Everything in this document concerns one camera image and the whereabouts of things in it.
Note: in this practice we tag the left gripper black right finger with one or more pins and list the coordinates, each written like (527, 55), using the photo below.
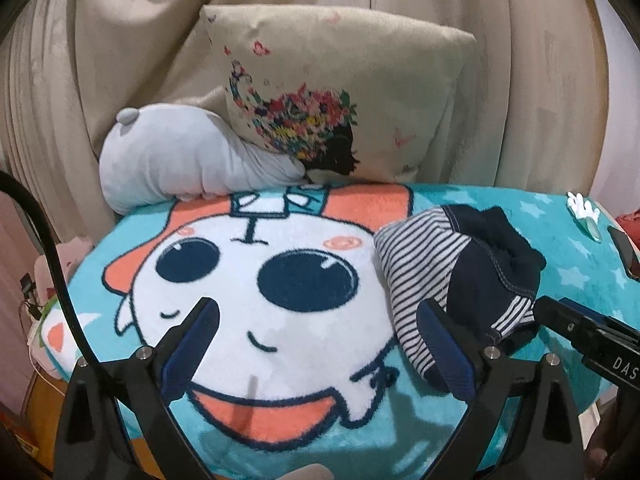
(544, 439)

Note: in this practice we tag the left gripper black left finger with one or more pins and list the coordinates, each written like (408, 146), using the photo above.
(92, 441)

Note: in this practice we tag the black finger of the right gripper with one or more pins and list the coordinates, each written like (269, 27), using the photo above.
(608, 347)

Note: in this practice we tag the striped navy toddler pants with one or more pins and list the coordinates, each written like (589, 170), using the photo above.
(474, 264)

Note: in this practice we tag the operator right hand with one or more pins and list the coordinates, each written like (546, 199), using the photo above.
(595, 462)

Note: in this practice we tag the black smartphone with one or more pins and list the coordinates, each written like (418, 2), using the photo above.
(627, 253)

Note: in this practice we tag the red bag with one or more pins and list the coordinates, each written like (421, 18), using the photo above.
(630, 223)

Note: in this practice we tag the white snowflake hair clip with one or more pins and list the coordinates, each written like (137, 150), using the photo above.
(585, 214)

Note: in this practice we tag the teal cartoon fleece blanket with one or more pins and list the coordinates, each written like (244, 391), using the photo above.
(305, 367)

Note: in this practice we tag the beige floral print pillow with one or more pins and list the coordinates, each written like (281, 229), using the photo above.
(352, 94)

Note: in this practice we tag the beige curtain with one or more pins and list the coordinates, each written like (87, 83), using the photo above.
(531, 115)

